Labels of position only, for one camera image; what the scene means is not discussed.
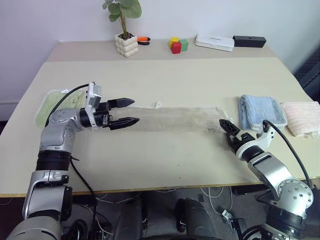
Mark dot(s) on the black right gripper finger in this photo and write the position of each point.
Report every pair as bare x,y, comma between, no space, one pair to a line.
229,127

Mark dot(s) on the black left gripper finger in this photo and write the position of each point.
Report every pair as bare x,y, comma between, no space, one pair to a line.
122,102
125,122

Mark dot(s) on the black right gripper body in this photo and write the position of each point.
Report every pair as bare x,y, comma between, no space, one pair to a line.
237,140

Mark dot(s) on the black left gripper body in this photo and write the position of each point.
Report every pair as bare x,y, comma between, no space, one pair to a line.
103,117

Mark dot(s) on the long beige towel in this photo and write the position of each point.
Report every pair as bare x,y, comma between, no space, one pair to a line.
175,118

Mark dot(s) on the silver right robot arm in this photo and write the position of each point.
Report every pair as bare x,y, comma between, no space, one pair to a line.
272,172

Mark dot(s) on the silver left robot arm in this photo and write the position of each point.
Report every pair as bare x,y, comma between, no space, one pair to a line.
56,140

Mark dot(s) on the folded blue towel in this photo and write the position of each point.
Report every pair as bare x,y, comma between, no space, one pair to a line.
261,111

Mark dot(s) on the green towel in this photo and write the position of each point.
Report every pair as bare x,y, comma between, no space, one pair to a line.
48,105

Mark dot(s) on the folded pink towel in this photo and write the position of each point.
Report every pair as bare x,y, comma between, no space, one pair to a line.
303,117

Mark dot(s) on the white bubbly plant pot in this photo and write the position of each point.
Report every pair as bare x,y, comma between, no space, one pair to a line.
127,46

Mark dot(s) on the orange and black pliers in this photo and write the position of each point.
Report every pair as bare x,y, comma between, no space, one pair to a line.
143,40

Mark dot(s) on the red cube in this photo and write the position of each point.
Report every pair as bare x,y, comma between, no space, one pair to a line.
176,48

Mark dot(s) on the yellow cube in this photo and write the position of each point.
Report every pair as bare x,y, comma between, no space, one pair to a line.
174,40

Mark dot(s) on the green cube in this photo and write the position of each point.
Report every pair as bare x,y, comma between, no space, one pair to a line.
184,45

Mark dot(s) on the flat white box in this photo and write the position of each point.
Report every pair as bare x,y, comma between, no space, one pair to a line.
214,42

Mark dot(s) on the long black box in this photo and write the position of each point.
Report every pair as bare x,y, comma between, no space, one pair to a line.
248,41

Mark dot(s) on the black rounded shape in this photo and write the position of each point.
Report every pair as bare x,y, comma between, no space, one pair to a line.
130,220
195,217

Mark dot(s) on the green leafy plant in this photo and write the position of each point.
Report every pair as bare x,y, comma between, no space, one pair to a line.
125,10

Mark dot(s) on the dark chair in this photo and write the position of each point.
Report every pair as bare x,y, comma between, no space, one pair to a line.
308,75

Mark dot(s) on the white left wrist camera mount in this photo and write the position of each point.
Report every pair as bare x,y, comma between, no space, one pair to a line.
94,94

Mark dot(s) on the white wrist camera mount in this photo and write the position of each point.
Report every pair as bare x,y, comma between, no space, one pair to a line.
94,94
267,137

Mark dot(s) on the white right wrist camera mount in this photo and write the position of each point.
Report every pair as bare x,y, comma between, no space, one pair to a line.
267,137

